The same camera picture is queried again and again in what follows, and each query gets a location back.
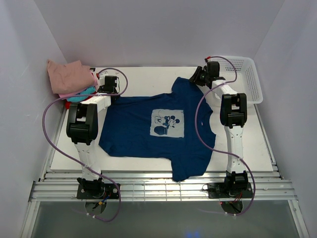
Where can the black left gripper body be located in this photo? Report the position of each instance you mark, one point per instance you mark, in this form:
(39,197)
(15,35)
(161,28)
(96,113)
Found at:
(101,88)

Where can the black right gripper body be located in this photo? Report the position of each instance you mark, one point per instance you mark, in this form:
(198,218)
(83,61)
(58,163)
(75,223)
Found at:
(201,76)

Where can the blue printed t shirt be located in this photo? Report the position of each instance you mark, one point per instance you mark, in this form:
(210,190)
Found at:
(174,125)

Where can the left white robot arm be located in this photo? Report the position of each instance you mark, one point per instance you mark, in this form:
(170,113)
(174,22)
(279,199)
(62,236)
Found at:
(82,128)

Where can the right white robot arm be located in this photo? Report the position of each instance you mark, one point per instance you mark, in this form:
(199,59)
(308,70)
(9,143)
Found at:
(233,116)

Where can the teal folded t shirt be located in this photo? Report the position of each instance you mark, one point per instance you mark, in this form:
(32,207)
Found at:
(82,95)

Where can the white plastic basket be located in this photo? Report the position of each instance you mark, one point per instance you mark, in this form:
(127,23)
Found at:
(247,79)

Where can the beige folded t shirt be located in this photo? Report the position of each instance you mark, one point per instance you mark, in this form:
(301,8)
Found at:
(69,78)

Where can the red folded t shirt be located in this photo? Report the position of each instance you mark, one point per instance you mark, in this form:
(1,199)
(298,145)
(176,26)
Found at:
(67,104)

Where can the pink folded t shirt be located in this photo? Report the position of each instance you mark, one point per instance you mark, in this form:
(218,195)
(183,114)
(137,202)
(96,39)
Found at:
(75,93)

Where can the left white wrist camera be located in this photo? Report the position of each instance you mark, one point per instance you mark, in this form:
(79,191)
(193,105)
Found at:
(103,73)

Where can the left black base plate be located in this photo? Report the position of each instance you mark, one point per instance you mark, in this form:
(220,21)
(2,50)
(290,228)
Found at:
(97,191)

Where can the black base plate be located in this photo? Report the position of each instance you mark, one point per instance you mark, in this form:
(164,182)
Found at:
(222,190)
(97,191)

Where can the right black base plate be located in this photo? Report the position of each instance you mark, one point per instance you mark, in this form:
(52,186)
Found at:
(222,190)

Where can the aluminium rail frame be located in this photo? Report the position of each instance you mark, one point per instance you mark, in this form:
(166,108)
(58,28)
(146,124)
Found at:
(152,186)

